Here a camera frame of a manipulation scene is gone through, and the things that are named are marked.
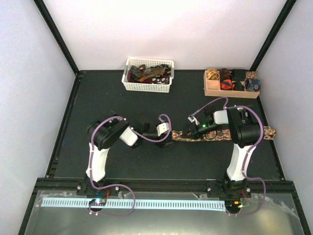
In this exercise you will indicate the white plastic basket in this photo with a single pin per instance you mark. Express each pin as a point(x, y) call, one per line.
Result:
point(157, 88)

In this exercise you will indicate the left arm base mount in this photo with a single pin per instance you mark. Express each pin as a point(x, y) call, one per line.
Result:
point(85, 188)

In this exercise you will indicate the wooden compartment tray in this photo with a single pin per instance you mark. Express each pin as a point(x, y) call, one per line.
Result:
point(213, 88)

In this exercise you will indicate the pile of ties in basket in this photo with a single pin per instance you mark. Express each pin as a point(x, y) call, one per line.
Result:
point(150, 75)

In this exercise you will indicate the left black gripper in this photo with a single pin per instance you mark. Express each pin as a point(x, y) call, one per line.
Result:
point(163, 144)

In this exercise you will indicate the right black frame post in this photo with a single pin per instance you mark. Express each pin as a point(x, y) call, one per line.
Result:
point(285, 11)

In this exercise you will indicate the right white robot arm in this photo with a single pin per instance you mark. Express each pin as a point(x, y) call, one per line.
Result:
point(246, 132)

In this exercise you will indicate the orange blue rolled tie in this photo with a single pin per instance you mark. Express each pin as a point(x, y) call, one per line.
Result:
point(226, 85)

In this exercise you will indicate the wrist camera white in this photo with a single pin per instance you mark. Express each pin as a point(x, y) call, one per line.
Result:
point(192, 119)
point(162, 128)

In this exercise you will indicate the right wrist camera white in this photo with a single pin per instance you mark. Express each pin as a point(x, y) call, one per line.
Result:
point(192, 119)

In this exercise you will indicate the white slotted cable duct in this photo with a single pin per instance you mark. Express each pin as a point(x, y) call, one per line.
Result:
point(143, 204)

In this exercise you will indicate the blue patterned rolled tie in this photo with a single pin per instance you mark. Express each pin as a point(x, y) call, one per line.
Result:
point(253, 85)

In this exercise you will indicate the paisley patterned necktie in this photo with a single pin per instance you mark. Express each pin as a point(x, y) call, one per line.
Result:
point(218, 135)

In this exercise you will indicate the left black frame post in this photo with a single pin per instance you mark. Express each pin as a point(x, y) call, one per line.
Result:
point(41, 6)

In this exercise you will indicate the brown patterned rolled tie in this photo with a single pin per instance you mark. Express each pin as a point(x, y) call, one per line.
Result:
point(251, 75)

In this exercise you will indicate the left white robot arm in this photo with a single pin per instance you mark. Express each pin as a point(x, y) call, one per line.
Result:
point(103, 134)

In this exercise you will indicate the black rolled tie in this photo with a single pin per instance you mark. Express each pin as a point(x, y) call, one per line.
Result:
point(239, 74)
point(238, 86)

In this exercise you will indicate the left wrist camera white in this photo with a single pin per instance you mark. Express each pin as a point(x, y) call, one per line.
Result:
point(162, 128)

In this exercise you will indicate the dark red rolled tie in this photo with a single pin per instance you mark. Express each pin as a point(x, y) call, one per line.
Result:
point(225, 74)

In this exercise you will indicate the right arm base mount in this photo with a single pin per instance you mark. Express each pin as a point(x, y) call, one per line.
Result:
point(226, 189)

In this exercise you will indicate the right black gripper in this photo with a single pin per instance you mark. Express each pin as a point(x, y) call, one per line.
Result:
point(194, 132)

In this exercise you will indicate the black frame post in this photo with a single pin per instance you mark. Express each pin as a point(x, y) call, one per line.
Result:
point(41, 6)
point(285, 11)

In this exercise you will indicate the black rolled tie front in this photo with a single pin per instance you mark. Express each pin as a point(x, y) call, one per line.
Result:
point(238, 86)

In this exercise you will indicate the clear acrylic sheet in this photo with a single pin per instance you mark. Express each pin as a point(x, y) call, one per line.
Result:
point(274, 214)

